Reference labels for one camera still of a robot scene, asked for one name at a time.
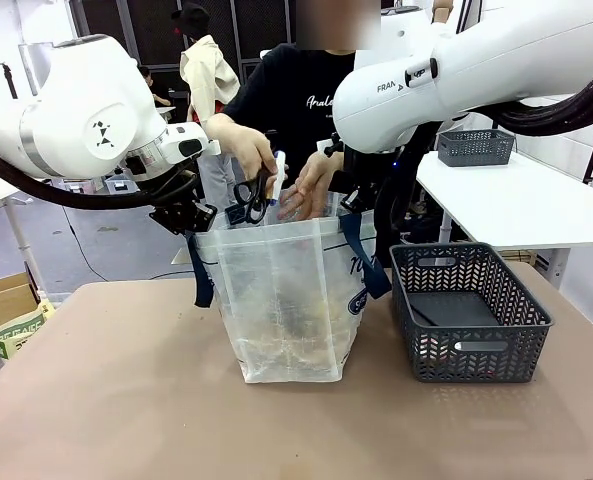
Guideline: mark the mannequin with cream jacket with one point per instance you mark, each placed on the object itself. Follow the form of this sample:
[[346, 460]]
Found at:
[[206, 75]]

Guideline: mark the grey plastic basket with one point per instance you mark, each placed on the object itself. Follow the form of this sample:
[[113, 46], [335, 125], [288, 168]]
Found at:
[[471, 350], [476, 147]]

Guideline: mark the white side table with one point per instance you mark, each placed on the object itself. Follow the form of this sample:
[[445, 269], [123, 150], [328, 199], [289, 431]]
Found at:
[[516, 205]]

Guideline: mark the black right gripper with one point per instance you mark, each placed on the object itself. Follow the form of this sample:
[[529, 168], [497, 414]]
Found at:
[[361, 175]]

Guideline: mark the person's right forearm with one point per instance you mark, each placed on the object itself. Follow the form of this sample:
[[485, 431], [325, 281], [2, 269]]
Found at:
[[223, 127]]

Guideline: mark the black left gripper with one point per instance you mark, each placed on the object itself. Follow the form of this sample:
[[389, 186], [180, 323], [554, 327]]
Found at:
[[183, 217]]

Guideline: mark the green white paper sack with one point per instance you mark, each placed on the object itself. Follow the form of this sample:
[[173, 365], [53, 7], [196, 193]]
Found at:
[[21, 332]]

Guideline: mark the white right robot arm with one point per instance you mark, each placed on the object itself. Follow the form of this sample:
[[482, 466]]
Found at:
[[451, 65]]

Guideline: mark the seated person in black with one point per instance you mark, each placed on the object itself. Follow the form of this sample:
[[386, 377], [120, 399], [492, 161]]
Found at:
[[152, 87]]

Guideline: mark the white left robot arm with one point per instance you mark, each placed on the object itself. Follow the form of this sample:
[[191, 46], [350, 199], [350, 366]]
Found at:
[[86, 110]]

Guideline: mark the black scissors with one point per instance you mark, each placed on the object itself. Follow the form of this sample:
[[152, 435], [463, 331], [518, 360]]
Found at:
[[256, 202]]

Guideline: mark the person's right hand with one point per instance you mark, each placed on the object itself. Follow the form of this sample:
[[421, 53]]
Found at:
[[256, 155]]

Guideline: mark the person's left hand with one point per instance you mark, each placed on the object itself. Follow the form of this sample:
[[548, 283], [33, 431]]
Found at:
[[316, 180]]

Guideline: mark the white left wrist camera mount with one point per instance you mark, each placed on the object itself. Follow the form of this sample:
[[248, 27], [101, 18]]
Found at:
[[212, 147]]

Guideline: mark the person in black T-shirt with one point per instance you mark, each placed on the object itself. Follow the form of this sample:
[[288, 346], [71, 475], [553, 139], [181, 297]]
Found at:
[[296, 100]]

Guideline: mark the brown cardboard box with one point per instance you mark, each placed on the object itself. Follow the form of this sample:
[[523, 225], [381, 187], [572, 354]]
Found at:
[[6, 305]]

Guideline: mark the white tube blue cap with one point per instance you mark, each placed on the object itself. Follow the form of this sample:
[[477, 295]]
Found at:
[[277, 172]]

